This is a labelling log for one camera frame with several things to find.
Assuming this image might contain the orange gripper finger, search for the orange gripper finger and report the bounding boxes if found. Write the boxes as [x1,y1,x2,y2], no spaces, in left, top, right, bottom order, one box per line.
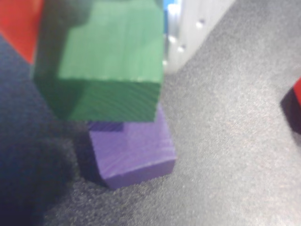
[0,0,45,65]

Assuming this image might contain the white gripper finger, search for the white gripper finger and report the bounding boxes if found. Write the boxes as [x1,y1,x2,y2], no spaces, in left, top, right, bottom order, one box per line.
[163,0,236,74]

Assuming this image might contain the green wooden cube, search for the green wooden cube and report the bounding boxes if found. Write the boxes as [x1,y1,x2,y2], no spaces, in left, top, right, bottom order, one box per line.
[32,0,165,123]

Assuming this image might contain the red wooden cube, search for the red wooden cube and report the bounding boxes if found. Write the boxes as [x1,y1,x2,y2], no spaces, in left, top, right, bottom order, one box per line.
[281,76,301,136]

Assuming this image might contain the purple wooden cube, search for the purple wooden cube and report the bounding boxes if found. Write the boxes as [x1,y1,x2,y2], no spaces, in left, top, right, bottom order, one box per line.
[77,103,178,190]

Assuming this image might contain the black table mat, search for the black table mat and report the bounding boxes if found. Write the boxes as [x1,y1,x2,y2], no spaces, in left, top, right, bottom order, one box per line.
[0,0,301,226]

